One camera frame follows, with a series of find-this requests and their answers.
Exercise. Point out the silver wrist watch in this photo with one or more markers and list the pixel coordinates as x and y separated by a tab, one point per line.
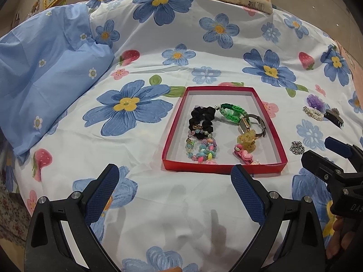
244	124

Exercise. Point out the floral rug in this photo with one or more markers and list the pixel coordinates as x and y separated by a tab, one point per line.
11	204

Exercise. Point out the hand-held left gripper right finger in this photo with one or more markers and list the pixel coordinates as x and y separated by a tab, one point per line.
246	195

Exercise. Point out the yellow bear hair clip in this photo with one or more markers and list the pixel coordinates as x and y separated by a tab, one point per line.
246	140

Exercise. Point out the light blue floral pillow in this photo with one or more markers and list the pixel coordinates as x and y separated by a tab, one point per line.
42	76

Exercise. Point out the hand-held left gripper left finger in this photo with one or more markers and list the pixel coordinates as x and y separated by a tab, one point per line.
99	201

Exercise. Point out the red cardboard box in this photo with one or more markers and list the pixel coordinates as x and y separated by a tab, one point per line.
227	154

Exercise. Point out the black claw hair clip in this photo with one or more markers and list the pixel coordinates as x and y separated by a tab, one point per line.
334	117

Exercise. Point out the person's right hand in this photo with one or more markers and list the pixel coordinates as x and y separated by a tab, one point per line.
337	226

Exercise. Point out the pink heart hair clip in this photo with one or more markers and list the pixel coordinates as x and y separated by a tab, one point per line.
242	151

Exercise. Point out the black fabric scrunchie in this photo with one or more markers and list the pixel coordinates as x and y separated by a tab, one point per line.
198	116

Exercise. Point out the white floral bed sheet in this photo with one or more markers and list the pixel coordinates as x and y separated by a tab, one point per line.
170	204

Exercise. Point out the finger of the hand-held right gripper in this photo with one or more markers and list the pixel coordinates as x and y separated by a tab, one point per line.
320	164
336	144

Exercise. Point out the pearl hair clip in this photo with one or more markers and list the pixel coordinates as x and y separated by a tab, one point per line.
313	113

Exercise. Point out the purple scrunchie on bed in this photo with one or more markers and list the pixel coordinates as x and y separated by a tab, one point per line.
315	102

